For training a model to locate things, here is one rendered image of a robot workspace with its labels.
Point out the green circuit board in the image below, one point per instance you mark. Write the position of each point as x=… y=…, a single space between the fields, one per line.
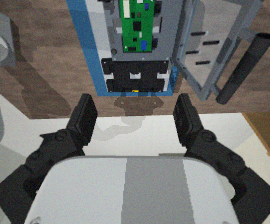
x=137 y=24

